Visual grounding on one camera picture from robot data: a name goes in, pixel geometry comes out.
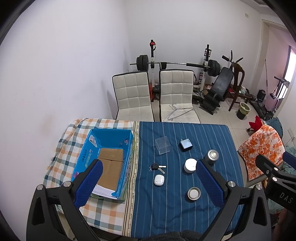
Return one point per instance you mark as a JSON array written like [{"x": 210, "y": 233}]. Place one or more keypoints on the blue striped tablecloth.
[{"x": 167, "y": 208}]

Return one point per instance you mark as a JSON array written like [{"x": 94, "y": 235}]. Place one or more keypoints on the red cloth item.
[{"x": 255, "y": 125}]

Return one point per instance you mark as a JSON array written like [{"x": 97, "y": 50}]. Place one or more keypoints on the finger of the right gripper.
[
  {"x": 273, "y": 173},
  {"x": 289, "y": 159}
]

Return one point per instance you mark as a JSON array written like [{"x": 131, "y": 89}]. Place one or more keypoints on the silver metal canister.
[{"x": 211, "y": 157}]

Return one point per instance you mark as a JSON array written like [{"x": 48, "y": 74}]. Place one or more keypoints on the white round jar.
[{"x": 190, "y": 165}]

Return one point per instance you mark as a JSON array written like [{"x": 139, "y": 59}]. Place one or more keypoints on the black small appliance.
[{"x": 261, "y": 95}]

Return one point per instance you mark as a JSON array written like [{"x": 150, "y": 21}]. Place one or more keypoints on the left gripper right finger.
[{"x": 254, "y": 221}]

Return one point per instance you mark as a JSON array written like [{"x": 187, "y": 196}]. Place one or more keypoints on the blue cardboard milk box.
[{"x": 114, "y": 148}]

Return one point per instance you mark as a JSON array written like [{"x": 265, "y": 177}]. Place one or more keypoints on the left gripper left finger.
[{"x": 43, "y": 220}]

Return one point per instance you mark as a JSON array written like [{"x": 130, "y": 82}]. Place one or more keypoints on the wire clothes hanger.
[{"x": 177, "y": 112}]

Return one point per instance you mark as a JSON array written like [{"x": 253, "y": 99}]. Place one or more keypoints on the white padded chair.
[
  {"x": 133, "y": 96},
  {"x": 176, "y": 87}
]

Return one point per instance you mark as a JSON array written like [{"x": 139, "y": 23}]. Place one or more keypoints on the left white padded chair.
[{"x": 133, "y": 96}]

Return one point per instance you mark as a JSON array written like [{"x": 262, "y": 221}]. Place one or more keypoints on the grey power adapter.
[{"x": 185, "y": 144}]

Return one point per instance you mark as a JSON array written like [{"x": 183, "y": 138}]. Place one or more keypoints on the white earbuds case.
[{"x": 159, "y": 180}]

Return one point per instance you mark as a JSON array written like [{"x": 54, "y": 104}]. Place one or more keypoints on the black car key bunch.
[{"x": 156, "y": 166}]

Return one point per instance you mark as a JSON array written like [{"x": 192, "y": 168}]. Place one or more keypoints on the treadmill machine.
[{"x": 269, "y": 106}]

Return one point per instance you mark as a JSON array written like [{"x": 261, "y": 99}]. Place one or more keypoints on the right white padded chair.
[{"x": 176, "y": 87}]

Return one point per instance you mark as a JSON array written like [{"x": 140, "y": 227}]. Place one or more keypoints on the small round metal tin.
[{"x": 194, "y": 193}]

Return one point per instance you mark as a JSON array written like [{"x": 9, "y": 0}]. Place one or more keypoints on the black weight bench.
[{"x": 218, "y": 91}]

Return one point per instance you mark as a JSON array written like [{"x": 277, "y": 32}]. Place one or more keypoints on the clear acrylic cube box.
[{"x": 163, "y": 145}]

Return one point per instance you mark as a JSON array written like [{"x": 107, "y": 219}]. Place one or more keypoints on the black waste bin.
[{"x": 243, "y": 110}]

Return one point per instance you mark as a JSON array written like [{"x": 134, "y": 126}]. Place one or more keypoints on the orange floral cloth chair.
[{"x": 265, "y": 141}]

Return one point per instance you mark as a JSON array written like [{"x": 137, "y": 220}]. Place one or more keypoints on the brown wooden chair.
[{"x": 233, "y": 90}]

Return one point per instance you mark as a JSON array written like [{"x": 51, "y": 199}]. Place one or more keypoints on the plaid checkered tablecloth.
[{"x": 105, "y": 214}]

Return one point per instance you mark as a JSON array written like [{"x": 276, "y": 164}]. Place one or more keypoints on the barbell with black plates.
[{"x": 213, "y": 68}]

